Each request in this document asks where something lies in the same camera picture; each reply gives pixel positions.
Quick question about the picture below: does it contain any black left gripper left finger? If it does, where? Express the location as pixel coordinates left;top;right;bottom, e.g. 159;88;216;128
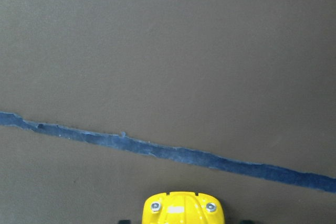
118;219;131;224

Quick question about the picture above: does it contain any yellow beetle toy car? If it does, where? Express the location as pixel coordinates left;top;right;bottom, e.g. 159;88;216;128
142;191;225;224

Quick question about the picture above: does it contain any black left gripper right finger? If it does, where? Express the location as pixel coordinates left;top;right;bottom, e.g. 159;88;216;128
240;220;254;224

